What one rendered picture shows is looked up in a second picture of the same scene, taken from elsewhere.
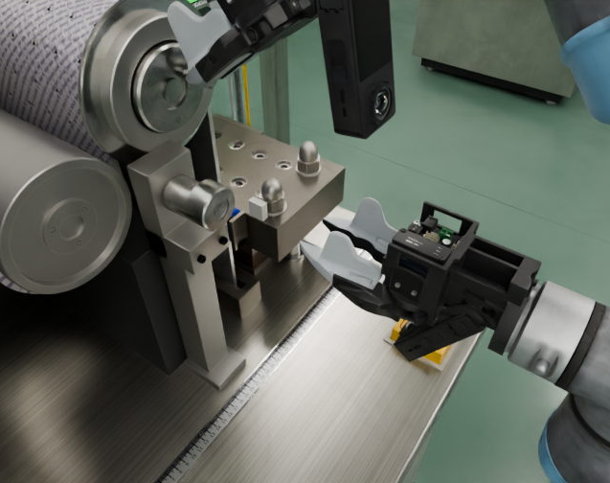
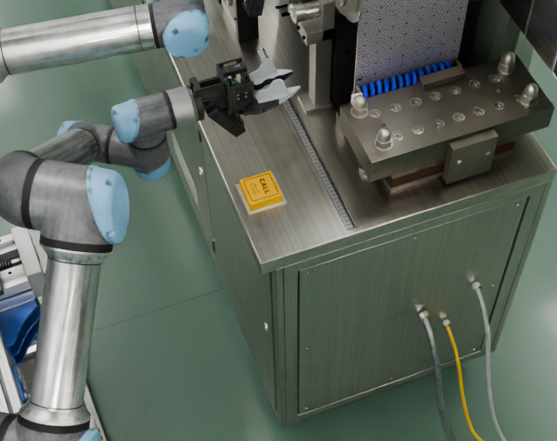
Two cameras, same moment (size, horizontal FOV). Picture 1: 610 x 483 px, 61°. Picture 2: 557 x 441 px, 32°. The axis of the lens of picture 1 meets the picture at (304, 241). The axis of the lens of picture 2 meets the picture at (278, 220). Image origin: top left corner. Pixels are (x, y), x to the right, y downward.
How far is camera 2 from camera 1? 192 cm
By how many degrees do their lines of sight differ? 72
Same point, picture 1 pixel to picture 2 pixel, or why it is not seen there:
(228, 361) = (309, 103)
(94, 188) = not seen: outside the picture
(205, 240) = (301, 25)
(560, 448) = not seen: hidden behind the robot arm
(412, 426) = (221, 156)
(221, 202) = (294, 12)
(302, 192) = (363, 130)
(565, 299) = (179, 94)
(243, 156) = (421, 121)
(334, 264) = (268, 72)
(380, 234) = (269, 92)
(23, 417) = not seen: hidden behind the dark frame
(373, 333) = (281, 172)
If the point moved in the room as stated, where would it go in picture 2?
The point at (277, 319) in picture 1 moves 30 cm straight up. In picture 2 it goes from (323, 138) to (326, 35)
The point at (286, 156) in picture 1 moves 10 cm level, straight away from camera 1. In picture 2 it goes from (405, 141) to (451, 161)
